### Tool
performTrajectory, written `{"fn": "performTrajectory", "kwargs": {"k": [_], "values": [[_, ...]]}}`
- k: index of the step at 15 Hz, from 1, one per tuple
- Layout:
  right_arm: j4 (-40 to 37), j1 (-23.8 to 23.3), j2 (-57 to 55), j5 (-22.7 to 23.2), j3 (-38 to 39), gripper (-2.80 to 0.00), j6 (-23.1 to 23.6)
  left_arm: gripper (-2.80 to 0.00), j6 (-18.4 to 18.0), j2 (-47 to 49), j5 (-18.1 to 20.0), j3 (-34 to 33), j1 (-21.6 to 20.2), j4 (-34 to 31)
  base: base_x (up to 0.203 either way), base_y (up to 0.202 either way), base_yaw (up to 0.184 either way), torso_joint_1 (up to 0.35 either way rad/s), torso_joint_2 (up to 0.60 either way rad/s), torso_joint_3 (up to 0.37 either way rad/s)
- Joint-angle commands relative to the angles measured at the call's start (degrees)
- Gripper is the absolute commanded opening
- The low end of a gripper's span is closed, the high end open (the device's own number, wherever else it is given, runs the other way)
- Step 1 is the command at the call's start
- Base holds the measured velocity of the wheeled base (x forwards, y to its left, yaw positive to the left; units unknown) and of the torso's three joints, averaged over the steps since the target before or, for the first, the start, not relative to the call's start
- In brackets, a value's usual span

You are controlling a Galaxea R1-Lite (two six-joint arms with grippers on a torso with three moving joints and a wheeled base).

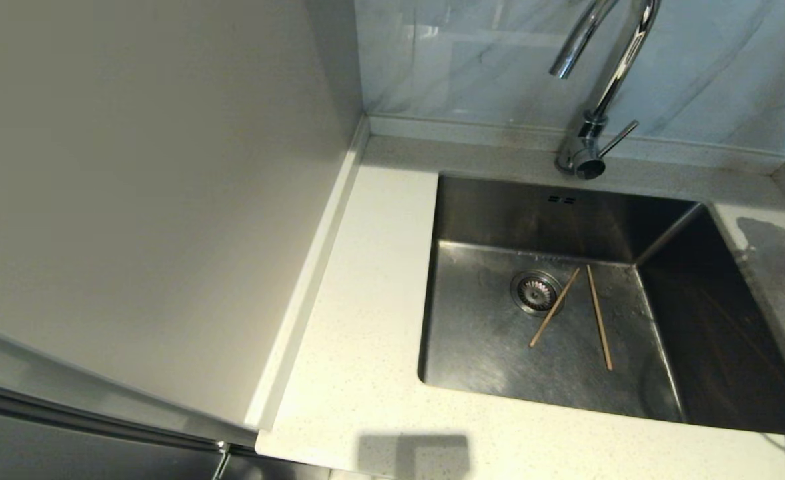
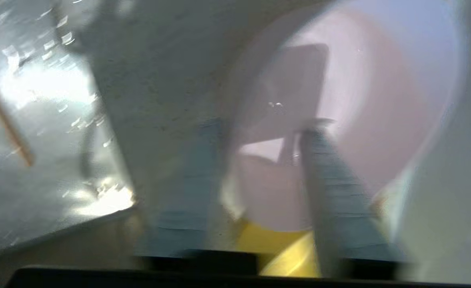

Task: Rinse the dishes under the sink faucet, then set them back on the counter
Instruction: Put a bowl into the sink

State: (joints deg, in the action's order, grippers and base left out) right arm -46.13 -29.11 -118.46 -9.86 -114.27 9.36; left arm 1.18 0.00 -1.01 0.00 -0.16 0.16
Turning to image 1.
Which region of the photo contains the wooden chopstick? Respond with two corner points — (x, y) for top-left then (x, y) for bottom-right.
(586, 265), (614, 372)
(529, 267), (581, 349)

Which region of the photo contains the stainless steel sink basin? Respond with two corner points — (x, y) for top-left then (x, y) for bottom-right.
(416, 173), (785, 437)

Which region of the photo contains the chrome gooseneck faucet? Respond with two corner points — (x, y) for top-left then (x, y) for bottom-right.
(549, 0), (663, 181)

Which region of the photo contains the round metal drain strainer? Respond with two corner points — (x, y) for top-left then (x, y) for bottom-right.
(510, 269), (564, 317)

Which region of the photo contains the grey tall cabinet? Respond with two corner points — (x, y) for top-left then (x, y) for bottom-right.
(0, 0), (366, 480)

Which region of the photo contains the chrome cabinet rail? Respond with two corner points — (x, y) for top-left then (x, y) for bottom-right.
(0, 370), (259, 461)

